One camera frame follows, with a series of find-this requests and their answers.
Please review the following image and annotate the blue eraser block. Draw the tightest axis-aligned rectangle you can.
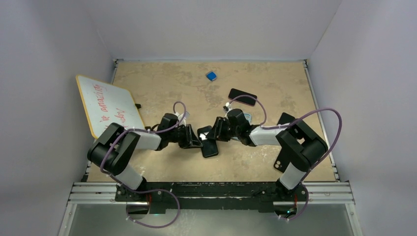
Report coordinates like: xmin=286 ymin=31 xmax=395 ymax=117
xmin=206 ymin=71 xmax=217 ymax=81

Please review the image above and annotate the black phone near top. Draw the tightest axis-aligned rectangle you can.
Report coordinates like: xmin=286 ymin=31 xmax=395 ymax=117
xmin=228 ymin=88 xmax=257 ymax=107

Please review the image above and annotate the black phone with camera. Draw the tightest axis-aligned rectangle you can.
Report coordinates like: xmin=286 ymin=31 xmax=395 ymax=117
xmin=197 ymin=126 xmax=219 ymax=158

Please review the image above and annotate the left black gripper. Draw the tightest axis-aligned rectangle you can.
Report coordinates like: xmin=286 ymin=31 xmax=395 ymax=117
xmin=168 ymin=124 xmax=202 ymax=149

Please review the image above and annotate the aluminium frame rail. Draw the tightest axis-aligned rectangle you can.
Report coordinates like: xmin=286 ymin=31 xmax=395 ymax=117
xmin=59 ymin=182 xmax=363 ymax=236

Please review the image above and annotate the light blue phone case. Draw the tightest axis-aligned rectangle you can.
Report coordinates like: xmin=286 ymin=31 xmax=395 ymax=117
xmin=243 ymin=113 xmax=252 ymax=124

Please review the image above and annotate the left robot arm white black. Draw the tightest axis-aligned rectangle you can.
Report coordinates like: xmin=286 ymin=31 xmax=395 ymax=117
xmin=87 ymin=113 xmax=203 ymax=201

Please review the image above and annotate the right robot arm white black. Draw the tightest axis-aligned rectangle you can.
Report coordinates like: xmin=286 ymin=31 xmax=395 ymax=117
xmin=206 ymin=109 xmax=328 ymax=200

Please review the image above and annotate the black phone case right edge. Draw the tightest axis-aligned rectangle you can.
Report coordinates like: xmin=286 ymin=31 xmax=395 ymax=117
xmin=274 ymin=149 xmax=291 ymax=173

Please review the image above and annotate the white whiteboard yellow frame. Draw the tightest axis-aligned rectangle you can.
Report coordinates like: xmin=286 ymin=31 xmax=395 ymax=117
xmin=76 ymin=75 xmax=144 ymax=139

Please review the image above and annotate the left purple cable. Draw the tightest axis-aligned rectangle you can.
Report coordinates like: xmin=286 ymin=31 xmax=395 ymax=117
xmin=99 ymin=101 xmax=188 ymax=229

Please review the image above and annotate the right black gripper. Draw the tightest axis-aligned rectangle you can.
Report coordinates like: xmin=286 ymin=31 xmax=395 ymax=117
xmin=207 ymin=117 xmax=240 ymax=142

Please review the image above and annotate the black phone right side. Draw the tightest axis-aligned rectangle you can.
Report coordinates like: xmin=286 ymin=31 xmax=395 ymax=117
xmin=277 ymin=112 xmax=296 ymax=125

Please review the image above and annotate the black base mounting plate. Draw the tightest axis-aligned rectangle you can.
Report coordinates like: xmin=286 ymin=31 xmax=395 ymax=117
xmin=116 ymin=181 xmax=307 ymax=215

